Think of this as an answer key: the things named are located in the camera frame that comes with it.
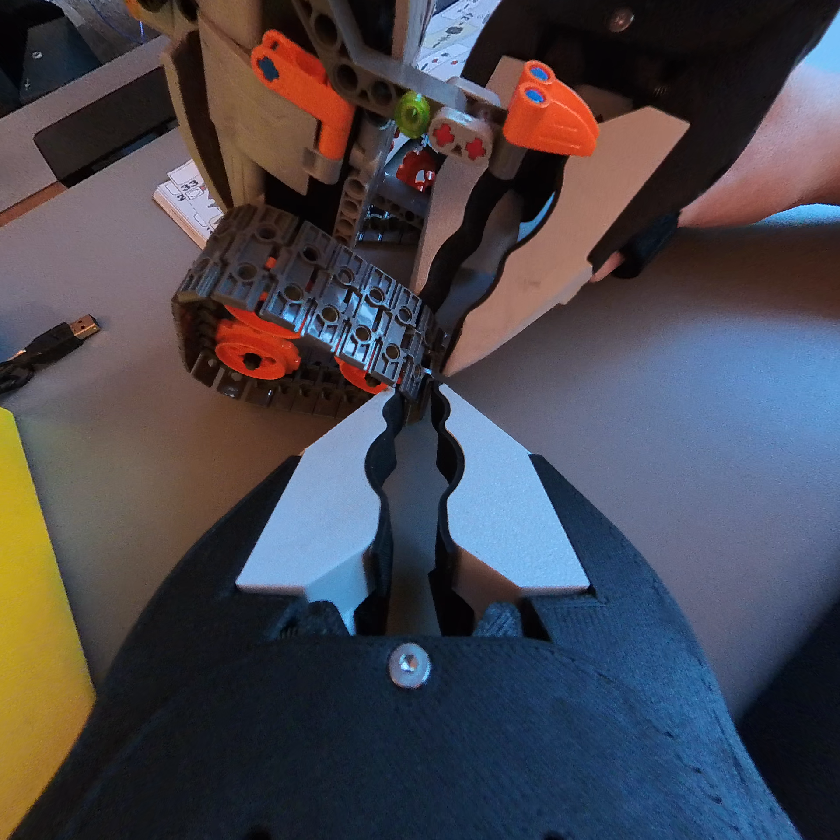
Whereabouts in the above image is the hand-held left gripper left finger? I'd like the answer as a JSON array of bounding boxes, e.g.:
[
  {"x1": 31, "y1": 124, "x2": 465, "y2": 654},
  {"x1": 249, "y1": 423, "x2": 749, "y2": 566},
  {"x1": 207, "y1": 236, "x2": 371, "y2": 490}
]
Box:
[{"x1": 235, "y1": 387, "x2": 403, "y2": 636}]

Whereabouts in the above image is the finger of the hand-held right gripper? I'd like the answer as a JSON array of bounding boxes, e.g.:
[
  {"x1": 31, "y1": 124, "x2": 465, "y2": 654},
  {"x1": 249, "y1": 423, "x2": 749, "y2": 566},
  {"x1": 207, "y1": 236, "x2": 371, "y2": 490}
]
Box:
[
  {"x1": 444, "y1": 105, "x2": 691, "y2": 378},
  {"x1": 411, "y1": 56, "x2": 527, "y2": 378}
]

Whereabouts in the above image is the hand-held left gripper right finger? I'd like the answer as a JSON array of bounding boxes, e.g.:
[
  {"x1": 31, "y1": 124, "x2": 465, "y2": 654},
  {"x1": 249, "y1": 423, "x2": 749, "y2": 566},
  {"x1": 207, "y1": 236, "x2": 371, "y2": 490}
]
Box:
[{"x1": 427, "y1": 383, "x2": 591, "y2": 636}]

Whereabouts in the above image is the grey orange tracked toy robot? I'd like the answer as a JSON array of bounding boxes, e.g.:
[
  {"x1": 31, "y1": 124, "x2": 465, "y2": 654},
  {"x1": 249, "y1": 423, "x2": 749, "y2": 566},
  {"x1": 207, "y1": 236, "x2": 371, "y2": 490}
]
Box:
[{"x1": 125, "y1": 0, "x2": 601, "y2": 421}]

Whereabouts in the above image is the person's right forearm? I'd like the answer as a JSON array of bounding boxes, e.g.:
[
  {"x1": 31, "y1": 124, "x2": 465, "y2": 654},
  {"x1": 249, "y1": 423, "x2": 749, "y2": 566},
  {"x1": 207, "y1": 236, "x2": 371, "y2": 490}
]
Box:
[{"x1": 768, "y1": 62, "x2": 840, "y2": 217}]

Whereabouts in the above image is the grey desk with black inset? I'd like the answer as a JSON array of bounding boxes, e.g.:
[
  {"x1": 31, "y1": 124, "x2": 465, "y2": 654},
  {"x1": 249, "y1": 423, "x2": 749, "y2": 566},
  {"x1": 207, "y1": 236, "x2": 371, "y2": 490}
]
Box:
[{"x1": 0, "y1": 36, "x2": 181, "y2": 227}]

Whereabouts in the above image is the person's right hand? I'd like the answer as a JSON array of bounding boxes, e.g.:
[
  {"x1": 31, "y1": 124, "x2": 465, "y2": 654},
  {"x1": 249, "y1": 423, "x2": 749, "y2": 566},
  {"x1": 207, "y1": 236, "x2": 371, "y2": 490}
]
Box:
[{"x1": 589, "y1": 130, "x2": 773, "y2": 283}]

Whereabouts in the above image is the white instruction booklet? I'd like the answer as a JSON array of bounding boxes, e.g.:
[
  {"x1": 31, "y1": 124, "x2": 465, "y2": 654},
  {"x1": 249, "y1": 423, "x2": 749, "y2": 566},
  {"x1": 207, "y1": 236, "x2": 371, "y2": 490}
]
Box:
[{"x1": 152, "y1": 0, "x2": 494, "y2": 249}]

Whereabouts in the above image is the yellow plastic box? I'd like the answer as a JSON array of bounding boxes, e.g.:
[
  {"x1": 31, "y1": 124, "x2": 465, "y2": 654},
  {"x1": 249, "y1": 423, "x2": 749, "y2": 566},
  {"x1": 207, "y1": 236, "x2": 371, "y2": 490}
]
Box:
[{"x1": 0, "y1": 407, "x2": 98, "y2": 824}]

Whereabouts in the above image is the black office chair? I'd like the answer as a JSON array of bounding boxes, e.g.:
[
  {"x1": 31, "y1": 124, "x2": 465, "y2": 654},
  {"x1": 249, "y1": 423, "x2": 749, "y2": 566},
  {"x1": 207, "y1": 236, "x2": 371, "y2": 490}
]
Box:
[{"x1": 0, "y1": 0, "x2": 142, "y2": 119}]

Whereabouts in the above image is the black USB cable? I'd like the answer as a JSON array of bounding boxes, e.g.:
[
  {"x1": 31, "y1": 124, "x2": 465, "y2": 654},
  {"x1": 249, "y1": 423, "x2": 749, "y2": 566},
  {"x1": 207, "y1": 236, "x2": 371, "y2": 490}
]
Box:
[{"x1": 0, "y1": 314, "x2": 102, "y2": 396}]

